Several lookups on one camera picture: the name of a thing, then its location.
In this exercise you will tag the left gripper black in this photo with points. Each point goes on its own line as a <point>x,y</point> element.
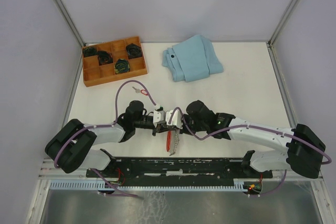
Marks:
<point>160,128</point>

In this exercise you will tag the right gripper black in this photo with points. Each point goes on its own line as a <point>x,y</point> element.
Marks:
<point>184,130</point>

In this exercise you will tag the red handled metal keyring holder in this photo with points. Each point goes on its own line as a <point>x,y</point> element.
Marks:
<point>172,141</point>

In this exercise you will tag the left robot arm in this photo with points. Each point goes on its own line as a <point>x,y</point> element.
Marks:
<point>71,148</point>

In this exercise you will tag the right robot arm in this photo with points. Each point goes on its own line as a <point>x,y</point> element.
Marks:
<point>298,149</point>

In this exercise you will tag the key with red tag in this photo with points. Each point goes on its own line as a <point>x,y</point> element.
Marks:
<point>140,91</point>

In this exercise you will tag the light blue folded cloth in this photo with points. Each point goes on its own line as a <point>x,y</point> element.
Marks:
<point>191,60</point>

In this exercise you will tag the black rolled belt front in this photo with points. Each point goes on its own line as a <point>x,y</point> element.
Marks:
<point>121,66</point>

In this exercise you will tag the black rolled belt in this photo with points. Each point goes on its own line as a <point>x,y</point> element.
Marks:
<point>133,51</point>
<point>89,51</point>
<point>104,57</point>
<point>121,66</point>

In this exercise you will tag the black rolled belt right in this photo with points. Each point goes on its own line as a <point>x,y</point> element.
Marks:
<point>133,51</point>

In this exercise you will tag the wooden compartment tray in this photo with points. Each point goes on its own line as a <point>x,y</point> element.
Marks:
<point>94,74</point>

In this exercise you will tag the black rolled belt middle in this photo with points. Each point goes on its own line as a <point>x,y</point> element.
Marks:
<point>104,57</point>

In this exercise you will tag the black rolled belt far left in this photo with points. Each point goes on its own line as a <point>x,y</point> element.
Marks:
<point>89,51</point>

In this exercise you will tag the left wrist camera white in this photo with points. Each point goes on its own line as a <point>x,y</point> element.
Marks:
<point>158,115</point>

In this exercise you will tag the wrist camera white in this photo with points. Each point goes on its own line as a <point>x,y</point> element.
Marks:
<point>158,115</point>
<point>174,119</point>

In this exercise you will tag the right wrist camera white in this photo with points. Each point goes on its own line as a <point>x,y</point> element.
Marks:
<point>174,119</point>

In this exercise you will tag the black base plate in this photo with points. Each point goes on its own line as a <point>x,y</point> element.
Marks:
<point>176,180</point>

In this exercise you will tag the white slotted cable duct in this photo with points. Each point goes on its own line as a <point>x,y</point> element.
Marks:
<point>62,184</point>

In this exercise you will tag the right aluminium frame post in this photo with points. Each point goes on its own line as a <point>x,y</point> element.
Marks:
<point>283,20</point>

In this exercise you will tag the aluminium frame post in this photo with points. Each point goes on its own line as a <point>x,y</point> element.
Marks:
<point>283,20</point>
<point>65,14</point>

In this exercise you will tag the left aluminium frame post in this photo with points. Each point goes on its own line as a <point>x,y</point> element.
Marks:
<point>65,14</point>

